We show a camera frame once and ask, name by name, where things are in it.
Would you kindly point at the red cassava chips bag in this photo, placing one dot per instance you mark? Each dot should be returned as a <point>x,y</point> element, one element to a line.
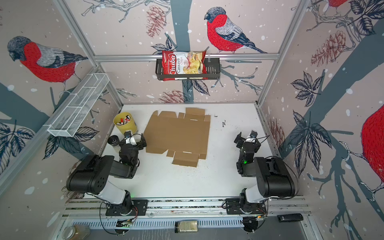
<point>183,63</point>

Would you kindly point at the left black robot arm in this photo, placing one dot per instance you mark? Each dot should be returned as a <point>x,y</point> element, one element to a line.
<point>91,175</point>

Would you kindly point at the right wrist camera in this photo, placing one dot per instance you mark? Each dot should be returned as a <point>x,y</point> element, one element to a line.
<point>252,137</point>

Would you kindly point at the black lidded spice jar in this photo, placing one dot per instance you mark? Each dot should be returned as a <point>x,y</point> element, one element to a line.
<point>114,141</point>

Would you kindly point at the black wall basket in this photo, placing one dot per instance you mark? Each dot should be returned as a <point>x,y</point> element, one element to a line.
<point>213,71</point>

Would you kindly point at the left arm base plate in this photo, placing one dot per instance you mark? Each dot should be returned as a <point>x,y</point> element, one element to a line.
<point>135,207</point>

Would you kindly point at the glass jar lying flat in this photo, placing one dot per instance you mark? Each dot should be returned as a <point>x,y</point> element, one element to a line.
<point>190,226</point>

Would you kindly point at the black remote device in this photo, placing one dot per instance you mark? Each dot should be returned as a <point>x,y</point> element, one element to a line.
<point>290,218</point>

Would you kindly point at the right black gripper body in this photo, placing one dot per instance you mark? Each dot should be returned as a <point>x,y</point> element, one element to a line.
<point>241,141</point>

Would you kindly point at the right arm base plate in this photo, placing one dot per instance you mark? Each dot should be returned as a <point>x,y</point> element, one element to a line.
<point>236,206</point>

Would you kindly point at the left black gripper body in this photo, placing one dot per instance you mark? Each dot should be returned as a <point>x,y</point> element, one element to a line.
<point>138,146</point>

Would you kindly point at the white wire mesh shelf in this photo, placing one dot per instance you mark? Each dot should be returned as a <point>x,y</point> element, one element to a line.
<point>80,103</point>

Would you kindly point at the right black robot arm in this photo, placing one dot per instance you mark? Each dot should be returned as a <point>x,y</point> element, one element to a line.
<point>272,177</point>

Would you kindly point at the brown cardboard box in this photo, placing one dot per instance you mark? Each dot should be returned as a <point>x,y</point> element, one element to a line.
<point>183,136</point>

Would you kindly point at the yellow cup with markers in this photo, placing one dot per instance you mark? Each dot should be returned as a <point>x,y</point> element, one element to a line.
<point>125,122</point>

